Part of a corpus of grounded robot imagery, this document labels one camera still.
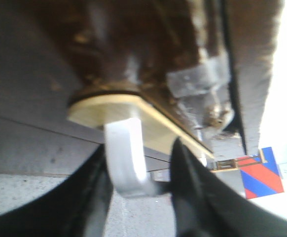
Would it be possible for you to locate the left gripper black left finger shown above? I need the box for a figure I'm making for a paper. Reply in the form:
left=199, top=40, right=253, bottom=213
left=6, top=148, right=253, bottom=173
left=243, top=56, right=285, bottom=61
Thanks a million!
left=0, top=145, right=113, bottom=237

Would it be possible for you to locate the wooden drawer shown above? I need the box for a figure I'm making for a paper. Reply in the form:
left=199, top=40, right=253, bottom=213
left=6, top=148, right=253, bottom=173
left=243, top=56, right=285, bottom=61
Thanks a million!
left=0, top=0, right=232, bottom=174

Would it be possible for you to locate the dark wooden drawer cabinet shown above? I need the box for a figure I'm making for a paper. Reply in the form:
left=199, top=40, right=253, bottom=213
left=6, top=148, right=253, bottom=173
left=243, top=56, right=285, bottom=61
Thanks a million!
left=221, top=0, right=285, bottom=155

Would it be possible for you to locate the red and blue striped box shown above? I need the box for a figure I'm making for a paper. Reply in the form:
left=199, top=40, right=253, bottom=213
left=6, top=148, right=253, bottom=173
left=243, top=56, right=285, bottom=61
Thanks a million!
left=237, top=147, right=284, bottom=199

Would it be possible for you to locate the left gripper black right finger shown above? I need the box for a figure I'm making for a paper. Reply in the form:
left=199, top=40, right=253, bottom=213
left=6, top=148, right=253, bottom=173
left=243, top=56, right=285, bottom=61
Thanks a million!
left=170, top=138, right=287, bottom=237

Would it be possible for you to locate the white drawer handle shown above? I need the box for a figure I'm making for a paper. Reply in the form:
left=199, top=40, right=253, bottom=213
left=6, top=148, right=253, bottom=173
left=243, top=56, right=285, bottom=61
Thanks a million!
left=104, top=110, right=169, bottom=198

